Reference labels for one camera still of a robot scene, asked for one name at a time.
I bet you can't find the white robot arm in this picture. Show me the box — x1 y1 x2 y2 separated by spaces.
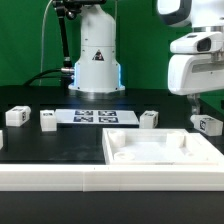
69 0 224 114

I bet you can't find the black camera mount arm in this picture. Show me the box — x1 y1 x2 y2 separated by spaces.
52 0 107 68

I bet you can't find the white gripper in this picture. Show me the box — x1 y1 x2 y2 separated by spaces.
168 31 224 115

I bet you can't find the grey thin cable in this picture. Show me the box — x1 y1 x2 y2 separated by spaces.
38 0 54 86

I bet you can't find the white sheet with tags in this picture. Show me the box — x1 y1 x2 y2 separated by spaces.
55 109 139 125

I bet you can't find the black cable bundle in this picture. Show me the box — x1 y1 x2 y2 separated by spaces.
23 68 73 87

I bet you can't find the white U-shaped obstacle fence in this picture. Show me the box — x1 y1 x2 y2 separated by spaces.
0 142 224 192

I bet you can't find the white square tabletop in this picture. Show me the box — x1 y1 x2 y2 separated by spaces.
102 128 224 166

